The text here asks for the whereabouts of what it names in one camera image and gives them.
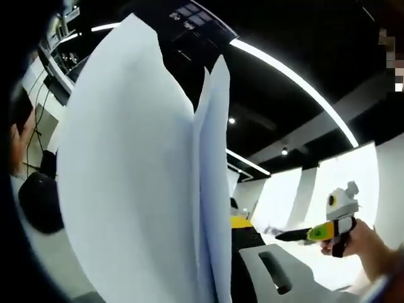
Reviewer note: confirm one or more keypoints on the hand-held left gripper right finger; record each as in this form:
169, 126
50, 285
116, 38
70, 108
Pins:
249, 236

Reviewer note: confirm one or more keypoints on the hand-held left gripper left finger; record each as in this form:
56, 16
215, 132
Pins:
82, 297

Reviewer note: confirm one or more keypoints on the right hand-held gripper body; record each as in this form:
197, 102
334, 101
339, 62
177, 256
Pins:
342, 202

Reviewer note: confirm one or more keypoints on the stack of white printing papers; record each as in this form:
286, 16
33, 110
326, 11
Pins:
126, 158

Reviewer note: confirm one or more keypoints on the person's right hand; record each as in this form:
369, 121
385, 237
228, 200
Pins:
363, 240

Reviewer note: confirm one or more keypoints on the thin ceiling light strip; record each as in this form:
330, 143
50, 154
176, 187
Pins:
249, 163

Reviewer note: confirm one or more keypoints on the black rounded object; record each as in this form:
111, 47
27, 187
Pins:
41, 202

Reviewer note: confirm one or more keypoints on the wide ceiling light strip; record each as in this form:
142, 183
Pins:
314, 89

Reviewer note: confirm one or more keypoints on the short ceiling light strip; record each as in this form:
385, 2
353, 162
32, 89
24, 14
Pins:
104, 27

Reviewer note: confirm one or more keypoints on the white storage shelf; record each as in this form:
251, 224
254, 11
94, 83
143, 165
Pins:
63, 22

